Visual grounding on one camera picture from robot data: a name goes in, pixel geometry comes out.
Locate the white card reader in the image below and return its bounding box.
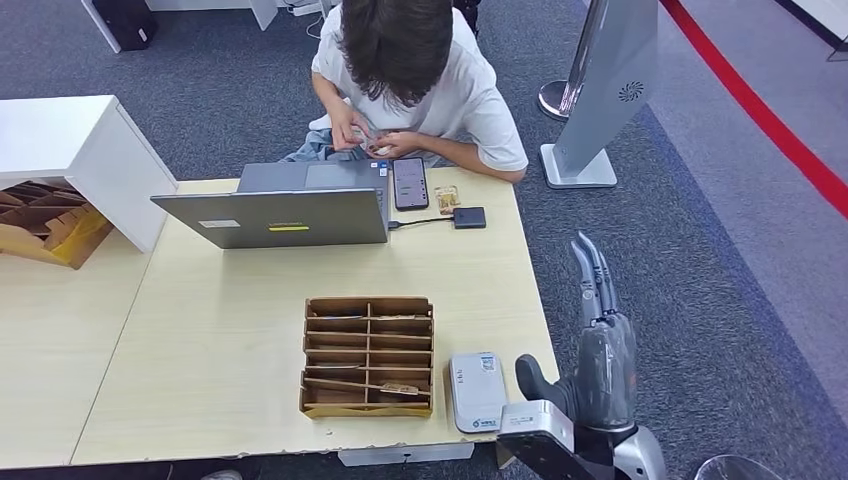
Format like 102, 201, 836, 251
449, 352, 509, 435

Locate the red barrier belt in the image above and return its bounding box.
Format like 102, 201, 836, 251
659, 0, 848, 220

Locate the black adapter cable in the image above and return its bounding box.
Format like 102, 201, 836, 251
388, 215, 456, 231

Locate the black adapter box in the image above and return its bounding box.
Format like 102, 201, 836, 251
453, 206, 488, 231

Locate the grey laptop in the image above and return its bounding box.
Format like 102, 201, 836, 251
150, 160, 392, 250

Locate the person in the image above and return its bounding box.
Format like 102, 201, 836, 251
281, 0, 530, 185

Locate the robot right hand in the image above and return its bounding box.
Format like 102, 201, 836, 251
515, 230, 639, 432

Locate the white desk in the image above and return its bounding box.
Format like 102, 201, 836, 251
775, 0, 848, 62
79, 0, 333, 54

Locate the cardboard slotted organizer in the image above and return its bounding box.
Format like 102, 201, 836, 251
0, 178, 115, 271

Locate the clear dome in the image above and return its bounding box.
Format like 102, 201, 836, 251
692, 455, 783, 480

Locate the person's left hand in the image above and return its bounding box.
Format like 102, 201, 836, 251
370, 130, 425, 161

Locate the chrome stanchion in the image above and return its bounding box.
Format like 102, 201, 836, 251
537, 0, 609, 123

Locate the small yellow patterned card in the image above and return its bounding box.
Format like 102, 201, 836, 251
433, 186, 462, 216

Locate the white cabinet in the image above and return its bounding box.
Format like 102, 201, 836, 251
0, 94, 179, 254

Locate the person's right hand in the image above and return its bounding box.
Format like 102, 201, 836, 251
327, 98, 374, 153

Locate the silver kiosk stand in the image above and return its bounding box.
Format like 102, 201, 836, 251
539, 0, 660, 191

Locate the wooden card organizer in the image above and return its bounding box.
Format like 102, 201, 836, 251
299, 296, 436, 420

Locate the white table bracket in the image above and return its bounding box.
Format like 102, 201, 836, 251
337, 443, 476, 468

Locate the black smartphone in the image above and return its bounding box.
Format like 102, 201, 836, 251
392, 156, 431, 213

